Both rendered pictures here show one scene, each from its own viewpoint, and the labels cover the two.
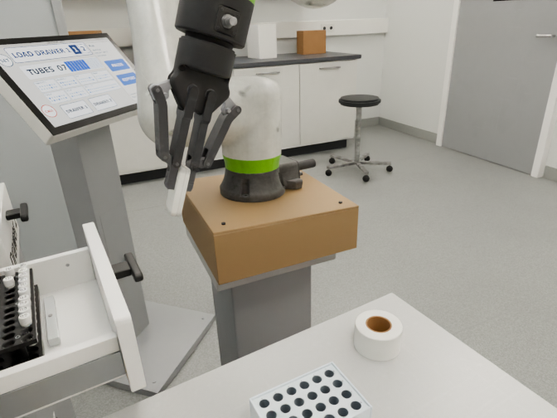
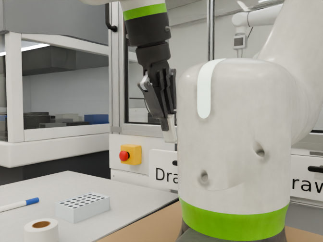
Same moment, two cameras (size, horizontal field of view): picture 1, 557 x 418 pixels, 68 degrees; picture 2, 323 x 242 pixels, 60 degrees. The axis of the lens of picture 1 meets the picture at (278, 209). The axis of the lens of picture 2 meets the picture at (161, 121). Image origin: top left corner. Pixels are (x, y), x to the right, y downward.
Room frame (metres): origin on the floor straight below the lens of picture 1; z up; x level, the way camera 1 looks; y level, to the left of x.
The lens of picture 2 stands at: (1.15, -0.17, 1.06)
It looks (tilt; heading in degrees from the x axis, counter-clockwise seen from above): 3 degrees down; 154
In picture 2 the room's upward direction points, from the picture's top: straight up
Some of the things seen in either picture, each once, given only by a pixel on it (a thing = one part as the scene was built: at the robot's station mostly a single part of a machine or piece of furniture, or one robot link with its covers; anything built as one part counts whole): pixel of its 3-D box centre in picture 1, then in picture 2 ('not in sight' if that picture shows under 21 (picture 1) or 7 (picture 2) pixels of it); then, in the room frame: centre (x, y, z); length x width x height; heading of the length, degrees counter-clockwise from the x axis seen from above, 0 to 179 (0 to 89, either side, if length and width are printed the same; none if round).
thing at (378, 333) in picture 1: (377, 334); (41, 233); (0.50, -0.14, 0.78); 0.07 x 0.07 x 0.04
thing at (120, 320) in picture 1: (109, 294); (191, 173); (0.49, 0.25, 0.87); 0.29 x 0.02 x 0.11; 29
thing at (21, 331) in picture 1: (26, 303); not in sight; (0.45, 0.33, 0.90); 0.18 x 0.02 x 0.01; 29
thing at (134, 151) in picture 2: not in sight; (130, 154); (0.15, 0.19, 0.88); 0.07 x 0.05 x 0.07; 29
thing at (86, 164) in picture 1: (114, 235); not in sight; (1.38, 0.61, 0.51); 0.50 x 0.45 x 1.02; 70
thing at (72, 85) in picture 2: not in sight; (24, 96); (-1.23, -0.17, 1.13); 1.78 x 1.14 x 0.45; 29
